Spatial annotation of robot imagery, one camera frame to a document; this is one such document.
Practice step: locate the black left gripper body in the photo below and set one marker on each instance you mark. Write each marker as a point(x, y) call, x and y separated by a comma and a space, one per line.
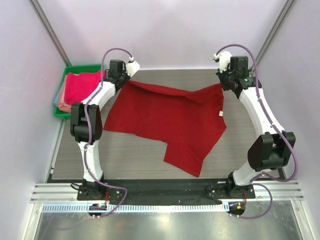
point(125, 77)

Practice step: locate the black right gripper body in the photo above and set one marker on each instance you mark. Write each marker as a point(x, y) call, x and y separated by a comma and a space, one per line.
point(222, 80)

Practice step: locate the dark red t-shirt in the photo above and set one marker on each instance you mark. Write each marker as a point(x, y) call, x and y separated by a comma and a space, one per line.
point(189, 122)

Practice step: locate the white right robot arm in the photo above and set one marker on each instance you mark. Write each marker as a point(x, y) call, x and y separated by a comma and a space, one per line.
point(273, 145)

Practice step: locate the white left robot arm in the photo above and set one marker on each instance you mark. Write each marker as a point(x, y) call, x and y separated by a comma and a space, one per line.
point(86, 126)

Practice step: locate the green plastic bin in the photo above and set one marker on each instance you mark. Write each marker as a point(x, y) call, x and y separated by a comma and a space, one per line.
point(74, 69)

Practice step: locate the salmon folded t-shirt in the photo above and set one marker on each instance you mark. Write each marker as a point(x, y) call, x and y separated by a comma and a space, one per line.
point(69, 93)

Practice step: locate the grey-blue folded t-shirt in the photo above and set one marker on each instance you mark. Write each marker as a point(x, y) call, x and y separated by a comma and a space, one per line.
point(57, 97)

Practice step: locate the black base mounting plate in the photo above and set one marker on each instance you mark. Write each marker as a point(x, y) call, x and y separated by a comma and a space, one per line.
point(181, 192)

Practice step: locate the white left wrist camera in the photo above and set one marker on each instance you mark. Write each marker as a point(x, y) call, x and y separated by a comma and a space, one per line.
point(132, 67)

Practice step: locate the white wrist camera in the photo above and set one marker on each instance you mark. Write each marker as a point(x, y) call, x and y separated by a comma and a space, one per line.
point(132, 67)
point(223, 58)

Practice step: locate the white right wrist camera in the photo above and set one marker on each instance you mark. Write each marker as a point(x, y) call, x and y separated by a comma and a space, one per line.
point(223, 58)

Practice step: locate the right aluminium frame post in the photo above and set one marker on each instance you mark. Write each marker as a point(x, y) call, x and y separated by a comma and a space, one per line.
point(280, 19)

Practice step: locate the aluminium frame post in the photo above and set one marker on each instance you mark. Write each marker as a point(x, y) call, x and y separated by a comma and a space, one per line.
point(280, 19)
point(50, 31)

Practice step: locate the left aluminium frame post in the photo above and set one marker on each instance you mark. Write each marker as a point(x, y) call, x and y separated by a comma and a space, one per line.
point(50, 31)

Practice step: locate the aluminium front rail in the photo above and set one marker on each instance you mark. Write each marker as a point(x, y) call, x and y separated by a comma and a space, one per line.
point(63, 192)

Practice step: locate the slotted cable duct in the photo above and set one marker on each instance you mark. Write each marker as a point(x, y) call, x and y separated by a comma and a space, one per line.
point(100, 208)

